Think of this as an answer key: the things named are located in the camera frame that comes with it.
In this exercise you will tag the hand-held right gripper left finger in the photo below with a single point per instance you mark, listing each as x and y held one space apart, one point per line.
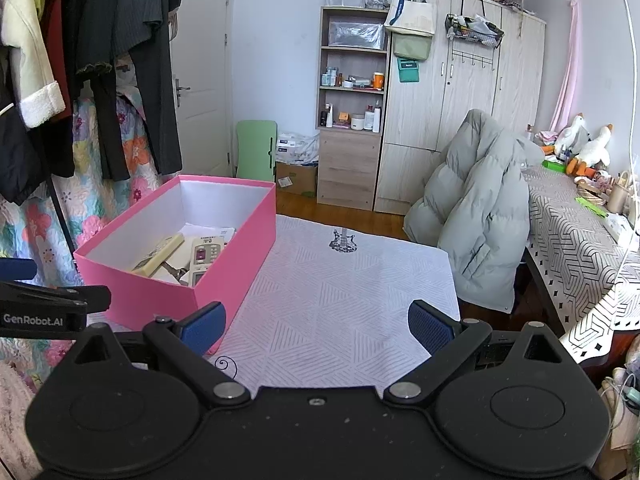
202 327

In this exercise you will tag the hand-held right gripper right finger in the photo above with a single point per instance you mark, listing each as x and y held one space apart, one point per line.
430 327

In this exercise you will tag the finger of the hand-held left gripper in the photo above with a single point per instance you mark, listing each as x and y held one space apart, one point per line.
17 269

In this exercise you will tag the pink cardboard box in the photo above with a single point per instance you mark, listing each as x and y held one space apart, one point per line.
140 295

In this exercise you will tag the beige remote control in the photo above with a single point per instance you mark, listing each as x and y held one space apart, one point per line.
157 255

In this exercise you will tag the black belt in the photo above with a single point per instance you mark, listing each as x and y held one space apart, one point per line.
62 225

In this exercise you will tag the floral quilt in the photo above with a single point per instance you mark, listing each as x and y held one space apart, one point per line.
90 200

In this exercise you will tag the black jacket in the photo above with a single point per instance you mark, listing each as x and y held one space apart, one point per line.
20 160

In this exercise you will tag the grey-green puffer jacket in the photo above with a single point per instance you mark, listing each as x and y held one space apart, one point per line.
480 210

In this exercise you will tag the black white patterned tablecloth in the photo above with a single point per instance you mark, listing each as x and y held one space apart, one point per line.
565 240

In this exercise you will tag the brown cardboard box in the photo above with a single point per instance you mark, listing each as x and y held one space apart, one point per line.
300 180

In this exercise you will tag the wooden bookshelf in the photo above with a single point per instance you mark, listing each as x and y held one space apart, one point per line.
347 170

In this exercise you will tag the light green plastic strip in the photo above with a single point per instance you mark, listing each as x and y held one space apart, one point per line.
590 205

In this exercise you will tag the white boxes in plastic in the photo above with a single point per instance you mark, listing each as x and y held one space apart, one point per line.
295 147

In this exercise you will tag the light wooden wardrobe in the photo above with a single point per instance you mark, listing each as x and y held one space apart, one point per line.
425 125

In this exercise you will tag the cream coat white cuff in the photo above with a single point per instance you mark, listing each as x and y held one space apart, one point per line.
30 60

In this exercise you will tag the white power strip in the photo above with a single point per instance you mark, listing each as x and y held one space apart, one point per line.
620 230

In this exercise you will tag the white lotion bottle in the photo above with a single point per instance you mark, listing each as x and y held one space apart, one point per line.
370 120

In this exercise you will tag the white jar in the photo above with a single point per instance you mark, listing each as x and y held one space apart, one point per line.
357 123

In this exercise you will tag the red hanging garment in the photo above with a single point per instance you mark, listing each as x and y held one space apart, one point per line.
57 50

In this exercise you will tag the black hanging coat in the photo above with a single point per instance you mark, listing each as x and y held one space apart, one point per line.
150 85

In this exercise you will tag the beige pen holder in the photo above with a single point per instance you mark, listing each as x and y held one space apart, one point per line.
619 195

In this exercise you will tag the white goose plush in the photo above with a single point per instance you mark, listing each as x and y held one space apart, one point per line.
595 150
572 135

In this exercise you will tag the teal hanging pouch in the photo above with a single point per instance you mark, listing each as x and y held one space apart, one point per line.
407 71

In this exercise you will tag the green hanging pouch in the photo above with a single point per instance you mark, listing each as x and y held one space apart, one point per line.
411 46

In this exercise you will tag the white door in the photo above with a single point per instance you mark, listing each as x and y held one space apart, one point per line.
205 35

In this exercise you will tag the clear plastic storage bag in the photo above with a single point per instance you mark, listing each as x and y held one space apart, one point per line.
357 35

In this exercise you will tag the pink curtain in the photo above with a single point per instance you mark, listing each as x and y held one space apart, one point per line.
570 60

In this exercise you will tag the white tote bag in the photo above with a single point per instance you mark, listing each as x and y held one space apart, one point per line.
412 15

